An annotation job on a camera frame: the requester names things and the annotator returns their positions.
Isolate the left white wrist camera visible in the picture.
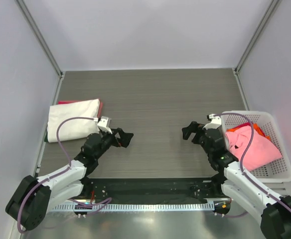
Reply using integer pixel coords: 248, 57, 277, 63
97, 117, 112, 134

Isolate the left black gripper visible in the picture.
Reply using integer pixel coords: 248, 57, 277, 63
94, 127, 132, 159

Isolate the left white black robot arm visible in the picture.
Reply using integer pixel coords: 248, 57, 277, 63
5, 128, 134, 231

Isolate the folded red t shirt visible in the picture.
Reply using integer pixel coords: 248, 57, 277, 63
57, 101, 79, 105

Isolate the orange t shirt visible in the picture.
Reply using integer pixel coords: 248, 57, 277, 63
227, 122, 271, 140

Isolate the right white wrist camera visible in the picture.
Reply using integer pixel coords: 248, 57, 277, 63
204, 114, 222, 129

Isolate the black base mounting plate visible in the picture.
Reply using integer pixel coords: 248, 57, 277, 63
76, 177, 227, 205

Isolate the white perforated plastic basket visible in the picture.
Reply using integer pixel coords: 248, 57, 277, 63
221, 111, 291, 183

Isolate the right aluminium frame post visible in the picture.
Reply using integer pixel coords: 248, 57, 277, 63
234, 0, 282, 74

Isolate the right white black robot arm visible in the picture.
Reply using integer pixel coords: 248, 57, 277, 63
182, 121, 291, 239

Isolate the left aluminium frame post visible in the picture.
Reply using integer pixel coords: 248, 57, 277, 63
15, 0, 64, 77

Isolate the white slotted cable duct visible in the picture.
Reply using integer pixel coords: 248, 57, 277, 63
51, 201, 215, 213

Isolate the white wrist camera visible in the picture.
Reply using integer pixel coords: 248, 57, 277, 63
97, 117, 112, 134
204, 114, 222, 129

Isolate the folded dusty pink t shirt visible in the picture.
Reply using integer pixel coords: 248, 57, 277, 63
97, 100, 103, 118

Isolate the aluminium frame post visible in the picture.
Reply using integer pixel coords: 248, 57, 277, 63
234, 0, 282, 74
15, 0, 64, 77

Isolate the folded white t shirt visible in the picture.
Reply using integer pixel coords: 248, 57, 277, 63
45, 99, 100, 143

